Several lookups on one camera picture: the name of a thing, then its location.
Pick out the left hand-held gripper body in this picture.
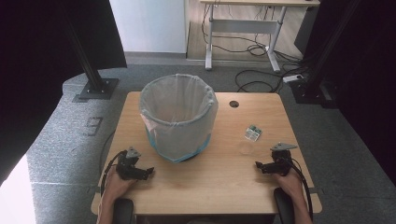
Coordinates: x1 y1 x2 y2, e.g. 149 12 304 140
116 147 148 181

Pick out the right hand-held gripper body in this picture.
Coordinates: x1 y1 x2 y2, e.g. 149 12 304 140
269 142 298 175

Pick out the silver pill blister pack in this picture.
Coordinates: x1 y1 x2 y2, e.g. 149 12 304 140
244 124 263 143

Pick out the translucent white bin bag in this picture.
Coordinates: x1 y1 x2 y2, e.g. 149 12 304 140
138 73 219 164

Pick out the mesh trash bin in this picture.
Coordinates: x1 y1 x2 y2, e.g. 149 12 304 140
138 73 219 164

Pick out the person's right hand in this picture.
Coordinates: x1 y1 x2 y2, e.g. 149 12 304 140
274 169 304 200

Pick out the person's left hand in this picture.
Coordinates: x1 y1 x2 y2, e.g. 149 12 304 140
104 169 138 203

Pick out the black chair armrest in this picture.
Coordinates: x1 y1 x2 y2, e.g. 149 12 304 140
112 198 134 224
273 187 295 224

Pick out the black metal stand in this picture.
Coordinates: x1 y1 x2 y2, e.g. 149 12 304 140
289 0 359 109
60 12 120 104

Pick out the white power strip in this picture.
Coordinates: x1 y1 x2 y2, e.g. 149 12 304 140
282 74 304 84

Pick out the black curtain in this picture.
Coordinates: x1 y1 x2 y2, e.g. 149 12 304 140
303 0 396 185
0 0 128 185

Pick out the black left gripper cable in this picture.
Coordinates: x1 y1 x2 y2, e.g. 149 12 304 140
99 150 129 197

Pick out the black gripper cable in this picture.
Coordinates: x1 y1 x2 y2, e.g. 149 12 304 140
99 150 129 197
281 158 314 222

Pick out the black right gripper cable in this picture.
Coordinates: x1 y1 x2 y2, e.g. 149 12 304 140
281 158 314 222

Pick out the thin black cable beside table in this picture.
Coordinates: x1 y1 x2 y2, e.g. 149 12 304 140
98 131 116 175

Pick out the tangle of black floor cables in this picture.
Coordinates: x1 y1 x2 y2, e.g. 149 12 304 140
201 4 312 94

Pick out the white wall panel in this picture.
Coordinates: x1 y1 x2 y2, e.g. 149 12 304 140
109 0 190 54

